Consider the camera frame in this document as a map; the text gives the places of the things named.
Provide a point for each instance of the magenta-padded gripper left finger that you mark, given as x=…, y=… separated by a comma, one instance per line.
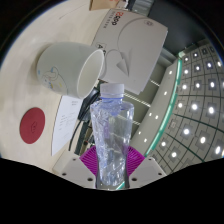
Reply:
x=89, y=161

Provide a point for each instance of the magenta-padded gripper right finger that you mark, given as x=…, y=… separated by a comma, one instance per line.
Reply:
x=135, y=161

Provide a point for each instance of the clear plastic water bottle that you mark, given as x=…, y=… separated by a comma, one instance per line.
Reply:
x=111, y=133

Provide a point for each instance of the black desk telephone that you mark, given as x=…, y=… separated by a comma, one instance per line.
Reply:
x=81, y=131

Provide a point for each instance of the white printed paper sheet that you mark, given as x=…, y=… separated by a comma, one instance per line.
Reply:
x=65, y=123

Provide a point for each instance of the flat round red coaster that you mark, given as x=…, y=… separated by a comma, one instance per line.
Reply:
x=32, y=125

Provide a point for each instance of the round ceiling lights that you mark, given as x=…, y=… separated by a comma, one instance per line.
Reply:
x=194, y=106

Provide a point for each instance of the white ceramic mug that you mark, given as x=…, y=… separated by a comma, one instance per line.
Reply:
x=60, y=66

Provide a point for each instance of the white paper ream box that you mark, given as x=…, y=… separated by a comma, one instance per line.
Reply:
x=140, y=43

